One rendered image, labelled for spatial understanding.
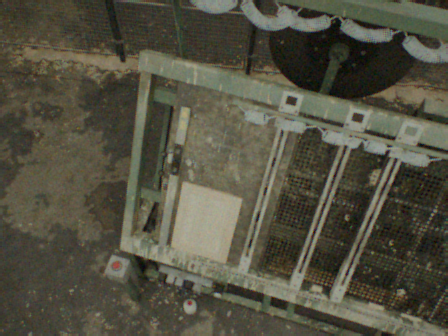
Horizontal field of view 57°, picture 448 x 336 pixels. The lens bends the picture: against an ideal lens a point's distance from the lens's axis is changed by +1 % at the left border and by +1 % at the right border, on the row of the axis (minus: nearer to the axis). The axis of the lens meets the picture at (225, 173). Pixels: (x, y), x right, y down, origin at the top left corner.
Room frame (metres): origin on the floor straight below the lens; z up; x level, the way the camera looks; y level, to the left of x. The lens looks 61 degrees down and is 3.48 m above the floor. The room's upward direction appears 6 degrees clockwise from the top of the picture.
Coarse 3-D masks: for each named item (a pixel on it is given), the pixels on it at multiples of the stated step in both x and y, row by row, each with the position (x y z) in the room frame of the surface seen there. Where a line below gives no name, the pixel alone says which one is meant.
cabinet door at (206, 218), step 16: (192, 192) 1.09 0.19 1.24; (208, 192) 1.09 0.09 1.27; (192, 208) 1.02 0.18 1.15; (208, 208) 1.02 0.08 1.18; (224, 208) 1.02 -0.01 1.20; (176, 224) 0.95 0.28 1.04; (192, 224) 0.95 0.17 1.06; (208, 224) 0.95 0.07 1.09; (224, 224) 0.95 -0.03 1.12; (176, 240) 0.88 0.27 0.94; (192, 240) 0.88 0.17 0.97; (208, 240) 0.88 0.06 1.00; (224, 240) 0.88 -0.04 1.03; (208, 256) 0.81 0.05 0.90; (224, 256) 0.81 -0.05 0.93
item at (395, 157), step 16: (400, 128) 1.25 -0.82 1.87; (400, 160) 1.16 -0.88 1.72; (384, 176) 1.11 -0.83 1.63; (384, 192) 1.05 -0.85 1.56; (368, 208) 1.00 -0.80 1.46; (368, 224) 0.94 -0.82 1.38; (352, 240) 0.89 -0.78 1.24; (352, 256) 0.81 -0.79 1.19; (352, 272) 0.74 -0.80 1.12; (336, 288) 0.67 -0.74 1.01
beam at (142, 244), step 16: (128, 240) 0.86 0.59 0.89; (144, 240) 0.87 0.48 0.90; (144, 256) 0.79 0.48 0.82; (160, 256) 0.79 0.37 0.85; (176, 256) 0.79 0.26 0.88; (192, 256) 0.80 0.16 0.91; (208, 272) 0.72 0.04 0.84; (256, 272) 0.74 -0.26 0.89; (256, 288) 0.66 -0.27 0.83; (272, 288) 0.66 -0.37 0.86; (304, 288) 0.67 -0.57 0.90; (304, 304) 0.59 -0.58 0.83; (320, 304) 0.60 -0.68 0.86; (352, 304) 0.61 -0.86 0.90; (352, 320) 0.53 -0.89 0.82; (368, 320) 0.53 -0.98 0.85; (400, 320) 0.54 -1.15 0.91
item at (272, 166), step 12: (300, 96) 1.36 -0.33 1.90; (288, 108) 1.32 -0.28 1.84; (276, 120) 1.29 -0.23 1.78; (288, 120) 1.21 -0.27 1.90; (276, 132) 1.29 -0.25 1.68; (276, 144) 1.23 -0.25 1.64; (276, 156) 1.21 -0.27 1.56; (276, 168) 1.15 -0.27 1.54; (264, 180) 1.10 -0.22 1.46; (264, 192) 1.06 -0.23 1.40; (264, 204) 1.01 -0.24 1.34; (252, 228) 0.91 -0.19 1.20; (252, 240) 0.87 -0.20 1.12; (252, 252) 0.81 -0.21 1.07; (240, 264) 0.76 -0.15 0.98
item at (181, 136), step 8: (184, 120) 1.35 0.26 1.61; (176, 136) 1.29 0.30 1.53; (184, 136) 1.29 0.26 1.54; (184, 144) 1.27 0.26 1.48; (176, 176) 1.14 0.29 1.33; (168, 184) 1.11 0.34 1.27; (176, 184) 1.11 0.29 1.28; (168, 192) 1.08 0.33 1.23; (176, 192) 1.09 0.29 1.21; (168, 200) 1.04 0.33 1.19; (168, 208) 1.01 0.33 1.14; (168, 216) 0.98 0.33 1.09; (168, 224) 0.94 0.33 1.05; (160, 232) 0.91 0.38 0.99; (168, 232) 0.91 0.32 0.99; (160, 240) 0.87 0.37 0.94
